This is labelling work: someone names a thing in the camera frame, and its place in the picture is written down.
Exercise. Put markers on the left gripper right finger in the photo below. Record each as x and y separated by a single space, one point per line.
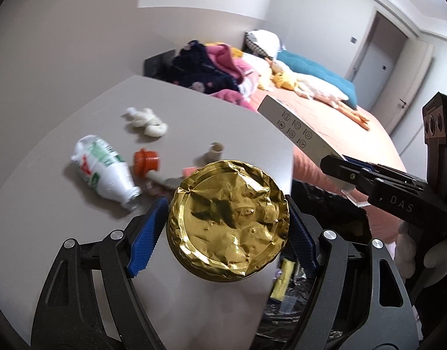
357 301

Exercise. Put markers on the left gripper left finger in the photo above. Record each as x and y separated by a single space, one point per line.
68 315

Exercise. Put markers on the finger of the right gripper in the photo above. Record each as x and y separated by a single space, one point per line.
382 184

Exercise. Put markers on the white long carton box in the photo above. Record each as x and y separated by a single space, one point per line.
316 130

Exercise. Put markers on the black lined trash bin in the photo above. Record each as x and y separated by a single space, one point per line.
331 211

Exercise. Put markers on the white gloved right hand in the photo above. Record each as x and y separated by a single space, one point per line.
405 257

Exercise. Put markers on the bed with orange sheet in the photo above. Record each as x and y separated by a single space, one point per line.
378 145

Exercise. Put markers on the white goose plush toy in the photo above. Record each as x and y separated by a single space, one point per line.
310 87

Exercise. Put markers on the white wardrobe doors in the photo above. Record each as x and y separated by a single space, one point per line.
408 134

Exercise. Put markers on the yellow snack wrapper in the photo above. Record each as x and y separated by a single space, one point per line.
282 281

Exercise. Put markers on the white room door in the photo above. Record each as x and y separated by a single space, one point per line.
389 70

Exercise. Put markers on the teal long pillow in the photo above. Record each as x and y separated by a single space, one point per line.
302 65

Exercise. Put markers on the yellow duck plush toy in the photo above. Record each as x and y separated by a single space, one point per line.
285 80

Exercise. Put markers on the crushed white plastic bottle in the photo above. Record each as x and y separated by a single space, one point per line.
104 170

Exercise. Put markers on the orange bottle cap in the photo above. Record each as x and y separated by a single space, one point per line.
145 161

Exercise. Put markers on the checkered white pillow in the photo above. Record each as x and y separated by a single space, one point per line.
263 43

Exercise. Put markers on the pink small box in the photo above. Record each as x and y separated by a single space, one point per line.
186 172

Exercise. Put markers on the navy pink fleece blanket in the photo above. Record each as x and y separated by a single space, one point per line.
212 71

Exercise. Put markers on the crumpled white tissue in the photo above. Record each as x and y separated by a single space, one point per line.
147 119

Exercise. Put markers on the black wall socket panel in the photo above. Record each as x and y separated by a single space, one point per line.
158 66

